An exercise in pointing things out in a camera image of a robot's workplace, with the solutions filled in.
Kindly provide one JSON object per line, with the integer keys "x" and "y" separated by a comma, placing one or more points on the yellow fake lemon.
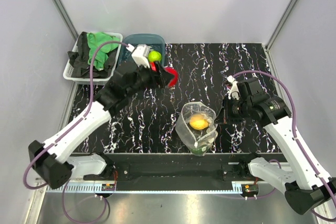
{"x": 198, "y": 122}

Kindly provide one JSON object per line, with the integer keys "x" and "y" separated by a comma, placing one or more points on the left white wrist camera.
{"x": 140, "y": 55}

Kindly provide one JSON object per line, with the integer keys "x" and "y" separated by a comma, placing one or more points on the green cloth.
{"x": 94, "y": 40}

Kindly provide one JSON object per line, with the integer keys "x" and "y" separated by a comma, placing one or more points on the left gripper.
{"x": 159, "y": 78}

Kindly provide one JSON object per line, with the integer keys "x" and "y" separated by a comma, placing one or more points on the black cloth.
{"x": 79, "y": 60}

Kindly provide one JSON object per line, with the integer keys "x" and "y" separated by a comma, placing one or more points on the clear polka dot zip bag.
{"x": 190, "y": 137}

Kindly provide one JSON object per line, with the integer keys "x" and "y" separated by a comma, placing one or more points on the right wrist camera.
{"x": 233, "y": 88}

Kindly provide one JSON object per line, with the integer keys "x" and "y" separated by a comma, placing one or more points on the red fake apple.
{"x": 153, "y": 66}

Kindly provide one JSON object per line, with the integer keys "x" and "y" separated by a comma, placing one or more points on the dark green fake avocado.
{"x": 199, "y": 151}

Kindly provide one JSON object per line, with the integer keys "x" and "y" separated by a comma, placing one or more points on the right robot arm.
{"x": 308, "y": 184}

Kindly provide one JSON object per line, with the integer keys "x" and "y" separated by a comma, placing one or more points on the slotted cable duct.
{"x": 100, "y": 188}

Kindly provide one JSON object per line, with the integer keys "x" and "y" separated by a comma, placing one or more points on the red yellow fake peach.
{"x": 175, "y": 76}

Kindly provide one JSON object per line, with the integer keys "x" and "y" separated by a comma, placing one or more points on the white plastic basket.
{"x": 69, "y": 69}

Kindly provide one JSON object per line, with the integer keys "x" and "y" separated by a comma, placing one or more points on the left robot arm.
{"x": 52, "y": 159}

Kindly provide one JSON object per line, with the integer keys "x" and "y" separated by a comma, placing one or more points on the blue translucent plastic tub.
{"x": 126, "y": 51}

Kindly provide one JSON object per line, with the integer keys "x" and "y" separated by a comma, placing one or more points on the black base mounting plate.
{"x": 177, "y": 173}

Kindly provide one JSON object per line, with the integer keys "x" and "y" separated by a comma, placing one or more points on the green fake apple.
{"x": 154, "y": 56}

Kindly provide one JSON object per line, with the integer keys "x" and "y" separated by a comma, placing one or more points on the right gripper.
{"x": 224, "y": 116}

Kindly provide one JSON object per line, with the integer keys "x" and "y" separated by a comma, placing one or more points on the left aluminium frame post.
{"x": 66, "y": 18}

